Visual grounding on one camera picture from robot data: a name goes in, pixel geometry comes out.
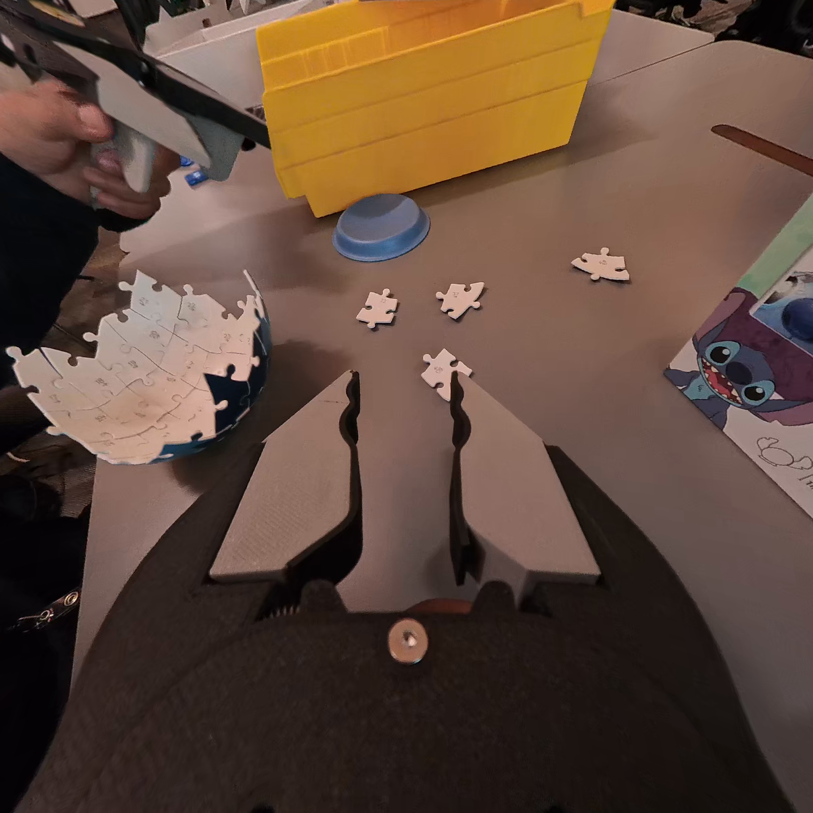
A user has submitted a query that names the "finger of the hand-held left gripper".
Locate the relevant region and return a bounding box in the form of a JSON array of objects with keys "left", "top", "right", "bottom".
[
  {"left": 54, "top": 28, "right": 275, "bottom": 169},
  {"left": 191, "top": 117, "right": 245, "bottom": 183}
]

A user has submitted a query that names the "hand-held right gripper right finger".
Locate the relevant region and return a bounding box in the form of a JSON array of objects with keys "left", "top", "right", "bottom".
[{"left": 448, "top": 371, "right": 603, "bottom": 606}]

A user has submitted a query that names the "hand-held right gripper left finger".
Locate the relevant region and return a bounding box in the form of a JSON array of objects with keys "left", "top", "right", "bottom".
[{"left": 208, "top": 370, "right": 364, "bottom": 585}]

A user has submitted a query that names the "white curved jigsaw piece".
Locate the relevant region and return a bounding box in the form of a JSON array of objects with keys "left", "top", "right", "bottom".
[
  {"left": 421, "top": 348, "right": 474, "bottom": 402},
  {"left": 436, "top": 282, "right": 486, "bottom": 320},
  {"left": 570, "top": 248, "right": 631, "bottom": 282},
  {"left": 356, "top": 289, "right": 400, "bottom": 330}
]

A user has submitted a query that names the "yellow plastic bin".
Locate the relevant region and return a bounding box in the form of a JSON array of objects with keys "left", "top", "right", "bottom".
[{"left": 256, "top": 0, "right": 617, "bottom": 218}]

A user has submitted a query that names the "half-built puzzle ball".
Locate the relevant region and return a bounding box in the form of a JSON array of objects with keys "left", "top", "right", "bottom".
[{"left": 6, "top": 268, "right": 274, "bottom": 465}]

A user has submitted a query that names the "person's left forearm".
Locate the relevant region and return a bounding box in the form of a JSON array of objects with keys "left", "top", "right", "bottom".
[{"left": 0, "top": 152, "right": 153, "bottom": 388}]

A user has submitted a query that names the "blue round puzzle stand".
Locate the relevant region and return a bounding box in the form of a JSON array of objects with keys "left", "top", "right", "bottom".
[{"left": 333, "top": 194, "right": 431, "bottom": 263}]

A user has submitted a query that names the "cartoon print puzzle box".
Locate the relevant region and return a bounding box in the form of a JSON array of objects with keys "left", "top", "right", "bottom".
[{"left": 664, "top": 194, "right": 813, "bottom": 493}]

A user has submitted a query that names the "person's left hand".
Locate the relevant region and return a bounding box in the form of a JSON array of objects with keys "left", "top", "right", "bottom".
[{"left": 0, "top": 79, "right": 174, "bottom": 220}]

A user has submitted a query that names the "person's torso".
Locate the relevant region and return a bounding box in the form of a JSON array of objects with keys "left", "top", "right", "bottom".
[{"left": 0, "top": 445, "right": 96, "bottom": 813}]

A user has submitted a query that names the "brown wooden strip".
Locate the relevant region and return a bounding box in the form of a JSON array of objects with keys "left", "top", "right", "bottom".
[{"left": 711, "top": 124, "right": 813, "bottom": 179}]

